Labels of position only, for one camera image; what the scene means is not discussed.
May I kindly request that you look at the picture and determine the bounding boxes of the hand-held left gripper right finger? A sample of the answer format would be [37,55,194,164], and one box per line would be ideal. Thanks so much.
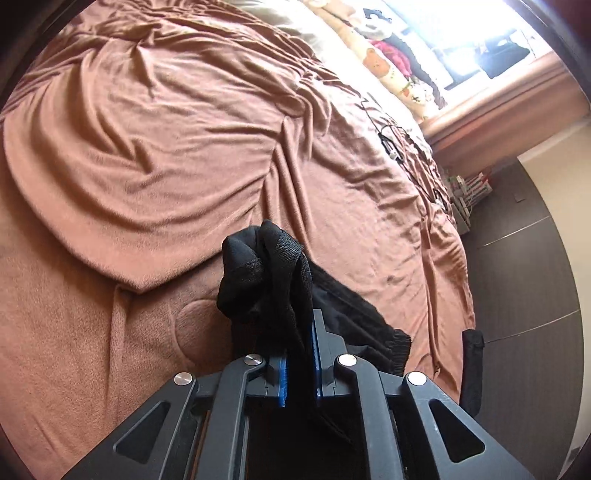
[311,309,541,480]

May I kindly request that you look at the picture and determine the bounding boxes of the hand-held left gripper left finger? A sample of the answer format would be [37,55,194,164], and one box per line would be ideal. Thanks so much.
[60,352,291,480]

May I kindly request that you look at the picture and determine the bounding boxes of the black pants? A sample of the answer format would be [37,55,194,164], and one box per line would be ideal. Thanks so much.
[216,220,413,446]

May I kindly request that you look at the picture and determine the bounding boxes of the folded black garment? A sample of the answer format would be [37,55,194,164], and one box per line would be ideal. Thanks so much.
[462,329,486,413]

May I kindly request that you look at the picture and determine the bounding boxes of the white power strip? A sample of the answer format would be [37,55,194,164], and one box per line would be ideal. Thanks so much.
[440,167,498,234]

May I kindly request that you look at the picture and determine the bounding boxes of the brown blanket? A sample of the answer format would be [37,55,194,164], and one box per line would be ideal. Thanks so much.
[0,0,477,480]

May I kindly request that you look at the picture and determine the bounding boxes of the patterned cream pillow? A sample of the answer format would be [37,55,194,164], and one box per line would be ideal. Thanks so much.
[308,0,450,124]

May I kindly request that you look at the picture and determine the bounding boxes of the red garment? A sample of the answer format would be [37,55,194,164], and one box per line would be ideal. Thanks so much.
[369,39,417,78]

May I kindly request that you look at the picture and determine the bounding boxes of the black bag on sill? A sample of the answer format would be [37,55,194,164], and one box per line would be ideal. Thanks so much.
[479,30,533,75]

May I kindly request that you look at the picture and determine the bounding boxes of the black framed window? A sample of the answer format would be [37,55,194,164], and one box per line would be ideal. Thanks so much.
[388,0,548,89]

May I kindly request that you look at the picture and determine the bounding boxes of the black and white plush toy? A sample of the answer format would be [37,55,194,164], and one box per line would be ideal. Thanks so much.
[360,6,394,43]

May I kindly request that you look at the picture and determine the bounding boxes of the black cables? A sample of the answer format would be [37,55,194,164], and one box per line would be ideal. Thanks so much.
[359,91,455,210]

